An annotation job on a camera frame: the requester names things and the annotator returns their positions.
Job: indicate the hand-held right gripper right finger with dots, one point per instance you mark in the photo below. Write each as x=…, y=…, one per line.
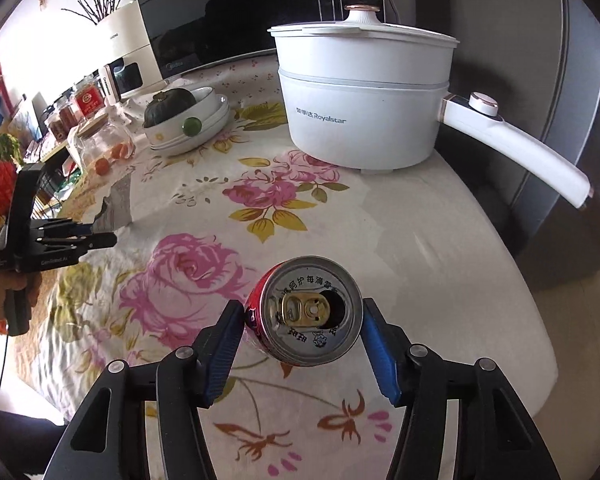
x=380, y=355

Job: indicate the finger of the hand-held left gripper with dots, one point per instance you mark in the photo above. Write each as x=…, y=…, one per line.
x=65, y=228
x=90, y=242

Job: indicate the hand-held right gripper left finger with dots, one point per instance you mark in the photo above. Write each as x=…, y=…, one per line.
x=222, y=355

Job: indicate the red drink can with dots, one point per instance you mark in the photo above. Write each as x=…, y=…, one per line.
x=305, y=310

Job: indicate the small orange fruit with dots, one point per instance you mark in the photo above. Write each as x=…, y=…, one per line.
x=120, y=151
x=102, y=165

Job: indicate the glass jar of red snacks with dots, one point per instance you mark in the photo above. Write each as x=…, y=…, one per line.
x=62, y=117

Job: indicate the floral tablecloth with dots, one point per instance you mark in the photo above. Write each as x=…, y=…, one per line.
x=430, y=240

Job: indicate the red label jar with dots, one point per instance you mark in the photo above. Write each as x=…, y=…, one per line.
x=89, y=102

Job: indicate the white ceramic bowl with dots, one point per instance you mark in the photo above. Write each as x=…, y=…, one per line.
x=167, y=132

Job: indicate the dark green squash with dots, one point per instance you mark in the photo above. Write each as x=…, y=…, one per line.
x=167, y=107

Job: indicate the small white toaster oven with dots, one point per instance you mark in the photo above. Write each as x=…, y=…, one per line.
x=130, y=77

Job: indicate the person's dark clothed leg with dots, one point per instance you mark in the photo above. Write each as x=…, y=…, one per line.
x=10, y=440

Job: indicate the cream kitchen appliance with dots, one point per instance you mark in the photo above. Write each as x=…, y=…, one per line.
x=125, y=35

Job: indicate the dried twig bouquet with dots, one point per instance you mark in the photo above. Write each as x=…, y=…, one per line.
x=95, y=2

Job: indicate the white electric cooking pot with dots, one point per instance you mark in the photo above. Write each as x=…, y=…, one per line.
x=360, y=125

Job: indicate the black microwave oven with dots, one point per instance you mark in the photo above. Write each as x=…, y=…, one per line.
x=220, y=15

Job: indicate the grey steel refrigerator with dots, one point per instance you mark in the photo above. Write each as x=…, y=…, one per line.
x=570, y=110

